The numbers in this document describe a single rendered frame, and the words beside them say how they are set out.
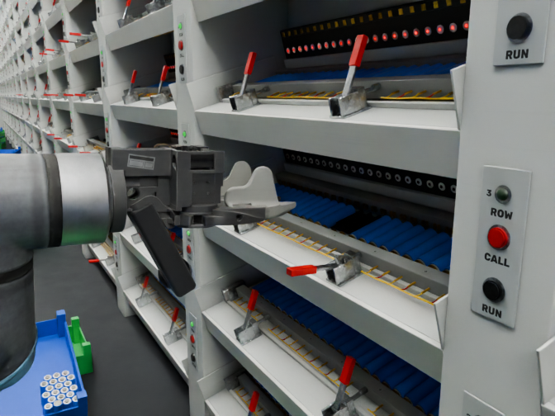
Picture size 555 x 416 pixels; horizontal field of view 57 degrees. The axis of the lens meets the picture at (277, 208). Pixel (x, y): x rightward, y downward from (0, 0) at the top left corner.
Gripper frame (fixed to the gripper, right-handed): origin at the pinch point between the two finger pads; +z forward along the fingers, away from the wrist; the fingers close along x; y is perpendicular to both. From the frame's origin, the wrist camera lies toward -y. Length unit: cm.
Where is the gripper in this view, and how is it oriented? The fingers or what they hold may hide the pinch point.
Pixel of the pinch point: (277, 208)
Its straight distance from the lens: 61.6
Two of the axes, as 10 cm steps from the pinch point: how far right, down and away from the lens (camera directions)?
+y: 0.5, -9.8, -1.9
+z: 8.7, -0.5, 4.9
